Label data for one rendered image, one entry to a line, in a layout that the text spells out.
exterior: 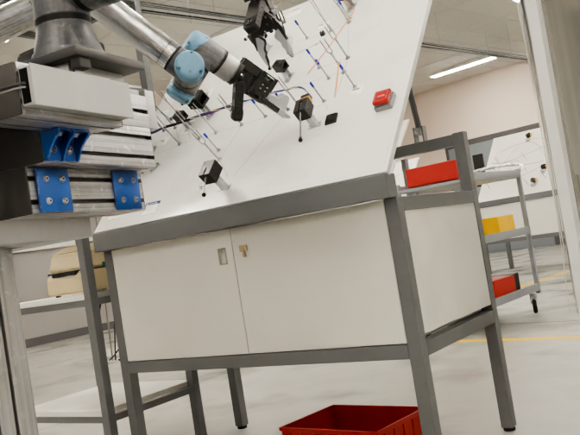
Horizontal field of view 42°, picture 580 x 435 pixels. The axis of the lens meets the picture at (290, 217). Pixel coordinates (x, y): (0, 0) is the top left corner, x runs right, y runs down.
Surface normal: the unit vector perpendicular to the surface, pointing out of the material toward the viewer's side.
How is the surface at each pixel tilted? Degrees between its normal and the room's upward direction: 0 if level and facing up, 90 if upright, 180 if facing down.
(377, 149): 49
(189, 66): 90
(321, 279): 90
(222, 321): 90
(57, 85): 90
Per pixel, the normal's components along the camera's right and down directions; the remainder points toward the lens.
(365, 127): -0.53, -0.61
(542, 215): -0.70, 0.08
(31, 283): 0.70, -0.14
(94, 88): 0.90, -0.16
